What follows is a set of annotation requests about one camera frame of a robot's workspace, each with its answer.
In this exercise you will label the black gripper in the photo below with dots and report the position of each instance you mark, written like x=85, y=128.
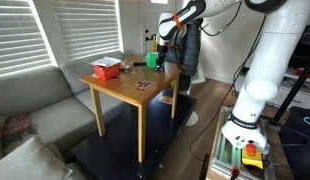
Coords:
x=162, y=51

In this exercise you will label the blue toy car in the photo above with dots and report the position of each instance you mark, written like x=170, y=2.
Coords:
x=160, y=69

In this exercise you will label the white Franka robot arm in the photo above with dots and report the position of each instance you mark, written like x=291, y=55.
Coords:
x=278, y=50

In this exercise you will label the green plastic box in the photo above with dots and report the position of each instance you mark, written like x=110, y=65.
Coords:
x=151, y=60

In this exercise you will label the black remote control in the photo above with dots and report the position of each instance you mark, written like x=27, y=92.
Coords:
x=139, y=63

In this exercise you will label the red and white candy pile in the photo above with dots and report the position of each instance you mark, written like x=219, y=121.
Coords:
x=143, y=84

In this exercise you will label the wooden side table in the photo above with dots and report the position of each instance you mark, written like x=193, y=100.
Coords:
x=135, y=83

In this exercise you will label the dark hanging jacket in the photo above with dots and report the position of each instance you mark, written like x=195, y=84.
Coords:
x=191, y=46

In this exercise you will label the small glass bowl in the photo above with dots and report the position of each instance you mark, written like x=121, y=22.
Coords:
x=126, y=68

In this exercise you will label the red gift box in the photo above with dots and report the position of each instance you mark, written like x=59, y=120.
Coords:
x=106, y=71

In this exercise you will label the white crumpled paper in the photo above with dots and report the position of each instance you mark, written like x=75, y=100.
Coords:
x=105, y=61

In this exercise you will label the white round floor base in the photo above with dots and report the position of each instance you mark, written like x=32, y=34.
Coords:
x=192, y=119

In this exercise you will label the narrow white window blind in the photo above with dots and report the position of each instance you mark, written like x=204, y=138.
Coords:
x=90, y=26

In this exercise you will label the grey fabric sofa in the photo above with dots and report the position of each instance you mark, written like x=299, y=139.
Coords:
x=41, y=100

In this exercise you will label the yellow emergency stop box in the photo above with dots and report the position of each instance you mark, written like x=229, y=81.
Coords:
x=252, y=156

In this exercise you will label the black tripod stand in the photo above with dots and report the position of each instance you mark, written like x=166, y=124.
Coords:
x=293, y=91

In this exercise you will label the white media shelf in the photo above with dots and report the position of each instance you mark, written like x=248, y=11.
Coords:
x=295, y=90

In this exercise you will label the wide white window blind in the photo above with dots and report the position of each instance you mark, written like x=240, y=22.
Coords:
x=18, y=33

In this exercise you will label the black television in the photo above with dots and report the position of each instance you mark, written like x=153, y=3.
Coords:
x=306, y=46

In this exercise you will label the red patterned pillow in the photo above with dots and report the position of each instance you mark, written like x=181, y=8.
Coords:
x=17, y=128

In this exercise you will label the grey sofa cushion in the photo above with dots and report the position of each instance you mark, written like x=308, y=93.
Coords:
x=28, y=160

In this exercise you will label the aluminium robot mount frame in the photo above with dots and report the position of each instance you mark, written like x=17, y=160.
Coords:
x=225, y=156

